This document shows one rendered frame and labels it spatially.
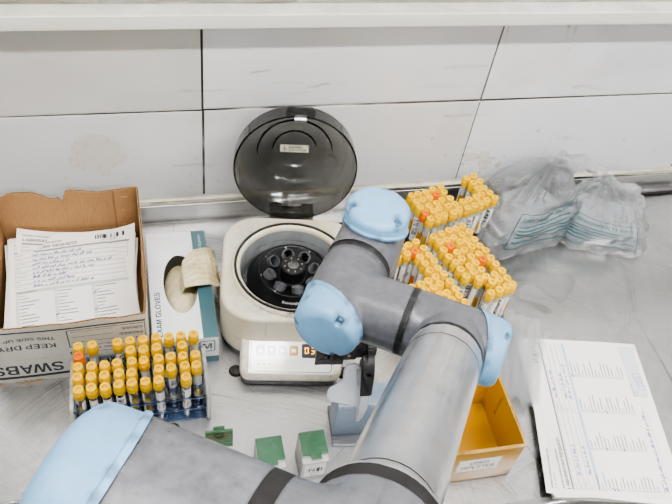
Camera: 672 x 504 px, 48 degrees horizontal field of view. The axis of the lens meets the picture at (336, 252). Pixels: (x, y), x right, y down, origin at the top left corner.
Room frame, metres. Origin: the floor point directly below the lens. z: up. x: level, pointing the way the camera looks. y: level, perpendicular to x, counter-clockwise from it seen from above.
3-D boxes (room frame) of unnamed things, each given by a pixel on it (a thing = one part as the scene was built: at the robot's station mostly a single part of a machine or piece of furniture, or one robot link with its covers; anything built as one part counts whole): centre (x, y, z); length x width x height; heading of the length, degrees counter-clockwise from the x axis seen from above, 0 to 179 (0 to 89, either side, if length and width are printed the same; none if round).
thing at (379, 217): (0.61, -0.04, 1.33); 0.09 x 0.08 x 0.11; 166
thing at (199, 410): (0.60, 0.26, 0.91); 0.20 x 0.10 x 0.07; 110
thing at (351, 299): (0.51, -0.03, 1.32); 0.11 x 0.11 x 0.08; 76
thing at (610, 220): (1.19, -0.54, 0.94); 0.20 x 0.17 x 0.14; 84
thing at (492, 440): (0.63, -0.25, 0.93); 0.13 x 0.13 x 0.10; 19
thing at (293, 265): (0.84, 0.07, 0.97); 0.15 x 0.15 x 0.07
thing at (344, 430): (0.63, -0.09, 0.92); 0.10 x 0.07 x 0.10; 105
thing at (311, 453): (0.55, -0.02, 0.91); 0.05 x 0.04 x 0.07; 20
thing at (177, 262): (0.80, 0.24, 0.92); 0.24 x 0.12 x 0.10; 20
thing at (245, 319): (0.82, 0.06, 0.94); 0.30 x 0.24 x 0.12; 11
